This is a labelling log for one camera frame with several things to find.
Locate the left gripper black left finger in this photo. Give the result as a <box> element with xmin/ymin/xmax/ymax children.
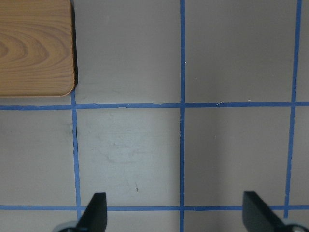
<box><xmin>76</xmin><ymin>193</ymin><xmax>107</xmax><ymax>232</ymax></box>

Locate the wooden tray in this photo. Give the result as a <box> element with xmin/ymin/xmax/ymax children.
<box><xmin>0</xmin><ymin>0</ymin><xmax>77</xmax><ymax>98</ymax></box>

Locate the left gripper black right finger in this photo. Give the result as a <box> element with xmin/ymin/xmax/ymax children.
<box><xmin>242</xmin><ymin>191</ymin><xmax>286</xmax><ymax>232</ymax></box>

